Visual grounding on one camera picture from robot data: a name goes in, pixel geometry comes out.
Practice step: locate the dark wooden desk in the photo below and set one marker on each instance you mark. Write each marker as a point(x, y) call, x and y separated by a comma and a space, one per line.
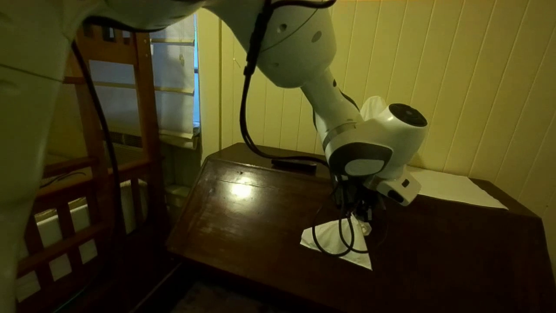
point(261, 244)

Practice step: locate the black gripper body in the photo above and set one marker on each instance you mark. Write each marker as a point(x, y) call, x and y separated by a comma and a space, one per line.
point(357, 197)

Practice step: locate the white paper sheet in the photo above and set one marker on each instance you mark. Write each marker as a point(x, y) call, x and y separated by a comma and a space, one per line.
point(458, 189)

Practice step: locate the black remote control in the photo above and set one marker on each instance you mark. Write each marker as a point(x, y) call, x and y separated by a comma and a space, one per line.
point(294, 166)

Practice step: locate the white tissue square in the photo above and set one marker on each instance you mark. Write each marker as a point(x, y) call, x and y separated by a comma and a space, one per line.
point(327, 241)

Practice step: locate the white window blind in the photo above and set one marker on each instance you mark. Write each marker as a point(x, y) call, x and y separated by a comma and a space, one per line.
point(174, 76)

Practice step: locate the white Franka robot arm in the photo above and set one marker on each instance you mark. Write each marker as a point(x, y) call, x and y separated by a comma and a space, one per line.
point(296, 41)

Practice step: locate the white tissue in box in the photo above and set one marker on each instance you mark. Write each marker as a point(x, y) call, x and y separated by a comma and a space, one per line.
point(374, 107)

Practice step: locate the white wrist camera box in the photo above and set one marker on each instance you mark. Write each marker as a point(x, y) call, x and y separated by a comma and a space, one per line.
point(400, 190)

